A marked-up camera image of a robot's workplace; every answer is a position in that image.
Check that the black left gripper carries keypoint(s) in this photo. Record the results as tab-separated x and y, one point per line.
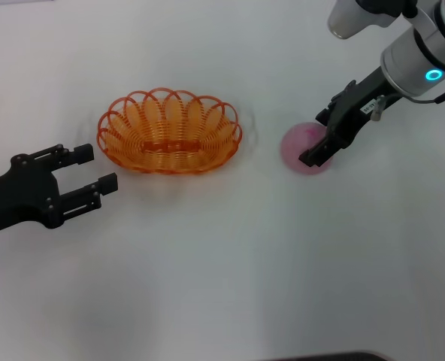
19	195

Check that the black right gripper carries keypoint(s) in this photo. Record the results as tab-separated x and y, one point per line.
354	109

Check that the pink peach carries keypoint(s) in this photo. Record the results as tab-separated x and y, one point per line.
294	150

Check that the dark rounded robot base edge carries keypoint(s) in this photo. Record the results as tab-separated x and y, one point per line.
339	357

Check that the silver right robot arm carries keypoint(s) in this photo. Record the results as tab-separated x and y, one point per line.
414	64

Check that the small metal connector stub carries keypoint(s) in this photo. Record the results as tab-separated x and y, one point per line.
377	109

